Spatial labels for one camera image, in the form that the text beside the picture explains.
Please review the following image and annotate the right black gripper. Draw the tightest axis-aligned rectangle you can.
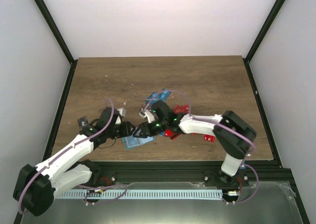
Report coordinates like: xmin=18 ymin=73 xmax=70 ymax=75
xmin=133 ymin=118 xmax=168 ymax=138

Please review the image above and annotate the teal leather card holder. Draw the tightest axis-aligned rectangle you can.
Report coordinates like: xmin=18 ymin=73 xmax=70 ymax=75
xmin=122 ymin=136 xmax=156 ymax=150

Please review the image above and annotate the black card pile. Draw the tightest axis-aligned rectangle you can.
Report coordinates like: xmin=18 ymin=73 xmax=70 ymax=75
xmin=77 ymin=116 xmax=89 ymax=129

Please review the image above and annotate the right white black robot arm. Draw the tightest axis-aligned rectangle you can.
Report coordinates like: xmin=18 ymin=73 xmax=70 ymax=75
xmin=132 ymin=100 xmax=257 ymax=186

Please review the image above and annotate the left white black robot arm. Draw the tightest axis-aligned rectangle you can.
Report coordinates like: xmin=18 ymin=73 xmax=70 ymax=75
xmin=13 ymin=107 xmax=135 ymax=216

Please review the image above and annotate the red VIP card centre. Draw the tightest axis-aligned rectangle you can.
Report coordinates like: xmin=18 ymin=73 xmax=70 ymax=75
xmin=164 ymin=129 xmax=182 ymax=140

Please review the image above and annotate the blue card with stripe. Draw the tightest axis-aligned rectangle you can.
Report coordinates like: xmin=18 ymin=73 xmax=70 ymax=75
xmin=145 ymin=92 xmax=159 ymax=105

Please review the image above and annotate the red VIP card far right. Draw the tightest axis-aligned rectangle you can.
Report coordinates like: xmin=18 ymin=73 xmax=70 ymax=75
xmin=203 ymin=135 xmax=215 ymax=143

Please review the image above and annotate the grey metal tray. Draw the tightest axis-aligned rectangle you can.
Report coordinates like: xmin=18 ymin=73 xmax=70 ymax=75
xmin=21 ymin=182 xmax=304 ymax=224

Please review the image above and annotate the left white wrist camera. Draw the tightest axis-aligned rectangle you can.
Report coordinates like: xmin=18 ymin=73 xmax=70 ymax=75
xmin=116 ymin=108 xmax=126 ymax=124

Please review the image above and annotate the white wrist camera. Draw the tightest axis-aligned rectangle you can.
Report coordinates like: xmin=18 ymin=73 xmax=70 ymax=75
xmin=139 ymin=109 xmax=155 ymax=123
xmin=116 ymin=108 xmax=126 ymax=124

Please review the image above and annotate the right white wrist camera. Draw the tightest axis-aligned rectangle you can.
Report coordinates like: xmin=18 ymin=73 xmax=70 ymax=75
xmin=139 ymin=109 xmax=155 ymax=123

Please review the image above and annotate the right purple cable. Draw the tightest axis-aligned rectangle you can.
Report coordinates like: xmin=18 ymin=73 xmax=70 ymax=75
xmin=143 ymin=89 xmax=256 ymax=158

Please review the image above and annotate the purple cable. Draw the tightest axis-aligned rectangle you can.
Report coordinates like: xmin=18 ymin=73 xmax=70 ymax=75
xmin=143 ymin=89 xmax=256 ymax=158
xmin=18 ymin=98 xmax=115 ymax=215

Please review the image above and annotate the light blue slotted cable duct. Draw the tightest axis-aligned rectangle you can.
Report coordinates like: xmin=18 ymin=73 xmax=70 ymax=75
xmin=57 ymin=189 xmax=223 ymax=200

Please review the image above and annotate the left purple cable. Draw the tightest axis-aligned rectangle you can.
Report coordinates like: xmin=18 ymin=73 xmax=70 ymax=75
xmin=18 ymin=98 xmax=115 ymax=215

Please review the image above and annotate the black aluminium front rail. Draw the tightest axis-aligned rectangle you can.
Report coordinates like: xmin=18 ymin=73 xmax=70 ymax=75
xmin=94 ymin=160 xmax=294 ymax=183

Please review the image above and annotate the left black frame post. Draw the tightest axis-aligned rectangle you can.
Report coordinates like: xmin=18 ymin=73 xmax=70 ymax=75
xmin=26 ymin=0 xmax=76 ymax=65

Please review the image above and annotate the black frame post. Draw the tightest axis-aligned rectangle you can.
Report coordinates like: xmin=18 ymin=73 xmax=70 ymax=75
xmin=245 ymin=0 xmax=294 ymax=62
xmin=26 ymin=0 xmax=76 ymax=65

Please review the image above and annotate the right black frame post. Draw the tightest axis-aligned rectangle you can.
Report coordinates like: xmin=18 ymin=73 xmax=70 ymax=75
xmin=245 ymin=0 xmax=294 ymax=62

